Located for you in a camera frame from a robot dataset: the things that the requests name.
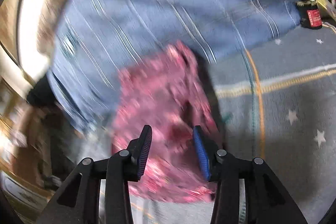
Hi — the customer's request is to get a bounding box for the pink floral garment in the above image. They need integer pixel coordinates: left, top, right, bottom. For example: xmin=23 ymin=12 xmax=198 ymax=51
xmin=112 ymin=41 xmax=221 ymax=203

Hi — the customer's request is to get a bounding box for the grey bed sheet with emblem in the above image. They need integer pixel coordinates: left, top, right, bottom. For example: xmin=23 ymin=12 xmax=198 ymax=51
xmin=130 ymin=22 xmax=335 ymax=223

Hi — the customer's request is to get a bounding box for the blue plaid quilt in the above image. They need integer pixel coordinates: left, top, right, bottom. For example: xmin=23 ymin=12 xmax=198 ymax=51
xmin=47 ymin=0 xmax=299 ymax=132

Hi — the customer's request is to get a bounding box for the dark bottle red label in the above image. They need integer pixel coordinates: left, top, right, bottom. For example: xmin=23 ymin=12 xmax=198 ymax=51
xmin=295 ymin=0 xmax=322 ymax=30

